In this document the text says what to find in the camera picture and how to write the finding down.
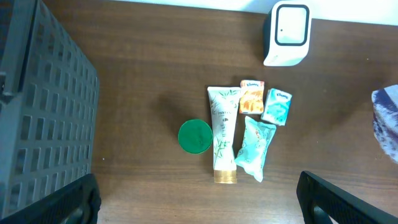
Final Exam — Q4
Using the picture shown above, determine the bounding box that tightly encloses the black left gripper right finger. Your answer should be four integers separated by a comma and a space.
296, 170, 397, 224

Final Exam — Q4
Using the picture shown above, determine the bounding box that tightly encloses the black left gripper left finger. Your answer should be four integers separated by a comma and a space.
1, 174, 101, 224

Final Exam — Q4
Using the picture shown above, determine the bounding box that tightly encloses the teal toilet tissue wipes pack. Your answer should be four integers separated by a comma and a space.
234, 116, 277, 182

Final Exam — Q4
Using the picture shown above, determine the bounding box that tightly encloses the teal tissue packet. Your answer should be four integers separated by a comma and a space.
261, 88, 292, 126

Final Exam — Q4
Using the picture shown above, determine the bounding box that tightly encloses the red purple tissue pack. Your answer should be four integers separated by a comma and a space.
371, 85, 397, 163

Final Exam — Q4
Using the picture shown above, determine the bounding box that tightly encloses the orange tissue packet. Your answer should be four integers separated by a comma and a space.
239, 80, 264, 114

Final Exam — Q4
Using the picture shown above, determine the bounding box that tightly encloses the white tube gold cap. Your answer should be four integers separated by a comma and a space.
207, 86, 241, 184

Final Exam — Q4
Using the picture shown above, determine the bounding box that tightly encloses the green lid jar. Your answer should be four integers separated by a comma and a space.
177, 119, 213, 154

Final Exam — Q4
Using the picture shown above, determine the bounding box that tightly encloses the grey plastic mesh basket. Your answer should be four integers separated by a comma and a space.
1, 0, 100, 218

